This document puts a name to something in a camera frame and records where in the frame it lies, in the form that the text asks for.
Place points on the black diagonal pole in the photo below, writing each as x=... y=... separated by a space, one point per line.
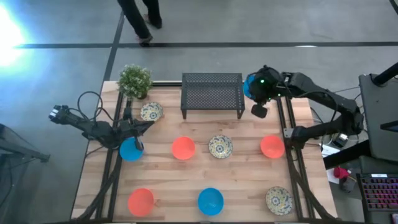
x=387 y=74

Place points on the small black box device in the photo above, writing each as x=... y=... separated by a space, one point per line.
x=340 y=140

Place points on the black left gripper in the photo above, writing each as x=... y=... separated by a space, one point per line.
x=129 y=127

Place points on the blue plastic bowl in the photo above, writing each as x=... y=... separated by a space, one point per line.
x=127 y=153
x=210 y=201
x=247 y=87

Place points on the black perforated metal rack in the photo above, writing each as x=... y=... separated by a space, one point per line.
x=211 y=93

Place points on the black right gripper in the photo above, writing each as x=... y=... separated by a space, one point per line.
x=259 y=111

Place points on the small dark grey device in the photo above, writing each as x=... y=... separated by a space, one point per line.
x=346 y=185

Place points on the backlit black keyboard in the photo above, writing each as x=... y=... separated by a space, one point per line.
x=379 y=193

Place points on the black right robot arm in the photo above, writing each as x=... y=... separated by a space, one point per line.
x=311 y=85

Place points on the floral patterned yellow bowl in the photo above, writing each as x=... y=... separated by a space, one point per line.
x=151 y=112
x=279 y=200
x=220 y=147

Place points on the orange plastic bowl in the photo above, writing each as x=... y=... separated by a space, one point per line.
x=272 y=147
x=183 y=148
x=140 y=202

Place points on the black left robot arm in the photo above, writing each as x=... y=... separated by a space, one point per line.
x=93 y=129

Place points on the person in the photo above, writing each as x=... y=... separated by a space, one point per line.
x=136 y=18

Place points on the black floor stand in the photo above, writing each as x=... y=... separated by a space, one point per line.
x=45 y=157

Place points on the small green potted plant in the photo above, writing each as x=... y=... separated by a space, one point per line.
x=135 y=81

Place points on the white paper sheet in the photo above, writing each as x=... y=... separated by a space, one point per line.
x=329 y=151

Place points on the dark side table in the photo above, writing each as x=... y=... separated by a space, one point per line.
x=376 y=102

